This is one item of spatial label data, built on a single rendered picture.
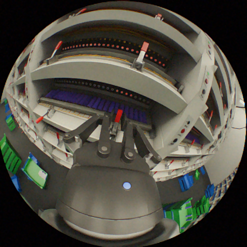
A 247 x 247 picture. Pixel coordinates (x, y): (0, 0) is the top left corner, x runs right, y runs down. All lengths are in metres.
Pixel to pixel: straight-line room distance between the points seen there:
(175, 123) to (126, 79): 0.18
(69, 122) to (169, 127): 0.33
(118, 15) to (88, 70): 0.19
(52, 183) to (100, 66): 0.99
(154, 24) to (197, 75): 0.18
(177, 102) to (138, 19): 0.25
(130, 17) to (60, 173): 1.11
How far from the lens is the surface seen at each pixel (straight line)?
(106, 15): 0.27
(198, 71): 0.27
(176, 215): 0.75
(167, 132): 0.24
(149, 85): 0.16
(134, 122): 0.25
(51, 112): 0.33
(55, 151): 0.70
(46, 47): 0.51
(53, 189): 0.97
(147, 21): 0.25
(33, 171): 1.08
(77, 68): 0.19
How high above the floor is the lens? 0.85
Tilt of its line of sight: 32 degrees down
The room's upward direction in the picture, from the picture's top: 22 degrees clockwise
